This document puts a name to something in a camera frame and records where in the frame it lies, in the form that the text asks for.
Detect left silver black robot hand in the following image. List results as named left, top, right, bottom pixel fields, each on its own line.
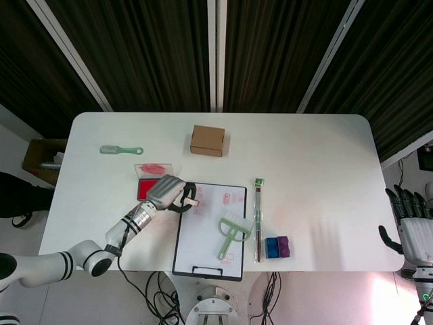
left=145, top=174, right=198, bottom=214

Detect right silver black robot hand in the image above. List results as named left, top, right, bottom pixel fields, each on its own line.
left=378, top=185, right=433, bottom=267

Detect black clipboard with white paper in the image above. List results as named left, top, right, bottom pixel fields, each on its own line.
left=171, top=181, right=248, bottom=282

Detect round silver robot base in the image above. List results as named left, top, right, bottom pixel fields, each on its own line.
left=185, top=286, right=240, bottom=325

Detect red ink pad open lid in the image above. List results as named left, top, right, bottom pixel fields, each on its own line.
left=134, top=163, right=175, bottom=201

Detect brown cardboard box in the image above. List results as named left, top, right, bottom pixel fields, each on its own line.
left=189, top=125, right=227, bottom=158

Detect dark monitor screen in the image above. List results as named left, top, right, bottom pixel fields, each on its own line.
left=418, top=145, right=433, bottom=171

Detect green mini brush white bristles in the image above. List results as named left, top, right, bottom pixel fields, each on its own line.
left=216, top=209, right=254, bottom=261

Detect brown pen with green cap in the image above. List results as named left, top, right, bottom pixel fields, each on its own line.
left=253, top=177, right=265, bottom=264

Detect blue plastic block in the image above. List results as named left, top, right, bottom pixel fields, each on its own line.
left=264, top=237, right=280, bottom=259

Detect purple plastic block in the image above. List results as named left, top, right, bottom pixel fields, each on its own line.
left=276, top=236, right=292, bottom=259

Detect open brown cardboard carton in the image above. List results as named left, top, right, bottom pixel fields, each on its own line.
left=22, top=138, right=68, bottom=189

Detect dark pleated curtain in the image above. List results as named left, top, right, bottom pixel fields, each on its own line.
left=45, top=0, right=212, bottom=112
left=223, top=0, right=355, bottom=112
left=304, top=0, right=433, bottom=163
left=0, top=0, right=102, bottom=139

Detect black white sneaker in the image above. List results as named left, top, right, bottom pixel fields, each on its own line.
left=12, top=210, right=35, bottom=230

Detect black trouser leg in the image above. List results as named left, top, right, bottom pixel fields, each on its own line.
left=0, top=171, right=52, bottom=218

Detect green handled small scrub brush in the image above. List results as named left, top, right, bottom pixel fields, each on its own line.
left=99, top=145, right=145, bottom=156

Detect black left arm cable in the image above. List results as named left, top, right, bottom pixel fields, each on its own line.
left=116, top=226, right=163, bottom=307

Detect black cable bundle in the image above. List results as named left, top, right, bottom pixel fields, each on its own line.
left=248, top=272, right=281, bottom=325
left=145, top=270, right=185, bottom=325

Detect white upright partition frame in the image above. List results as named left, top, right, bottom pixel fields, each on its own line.
left=206, top=0, right=228, bottom=112

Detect white slanted partition frame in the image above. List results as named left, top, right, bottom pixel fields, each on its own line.
left=26, top=0, right=114, bottom=112
left=296, top=0, right=368, bottom=114

